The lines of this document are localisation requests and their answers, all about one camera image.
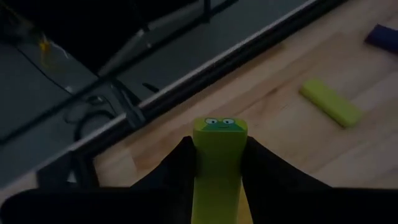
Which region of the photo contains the green frog wooden block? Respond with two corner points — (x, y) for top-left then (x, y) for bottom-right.
(298, 78), (364, 128)
(191, 117), (249, 224)

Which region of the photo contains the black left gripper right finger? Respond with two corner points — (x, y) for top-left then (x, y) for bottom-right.
(241, 136), (398, 224)

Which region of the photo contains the thin black strut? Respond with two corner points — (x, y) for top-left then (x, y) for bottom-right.
(142, 82), (160, 93)

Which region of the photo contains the yellow floor cable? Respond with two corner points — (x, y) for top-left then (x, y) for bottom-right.
(39, 34), (52, 71)

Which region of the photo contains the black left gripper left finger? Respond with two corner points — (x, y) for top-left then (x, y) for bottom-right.
(0, 136), (197, 224)

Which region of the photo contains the coiled black floor cable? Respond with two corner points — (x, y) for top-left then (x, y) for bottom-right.
(63, 93), (118, 142)

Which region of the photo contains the purple wooden block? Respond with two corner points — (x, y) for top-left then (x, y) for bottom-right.
(364, 24), (398, 54)

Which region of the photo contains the black aluminium table frame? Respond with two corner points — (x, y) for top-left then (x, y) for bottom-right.
(34, 0), (349, 190)

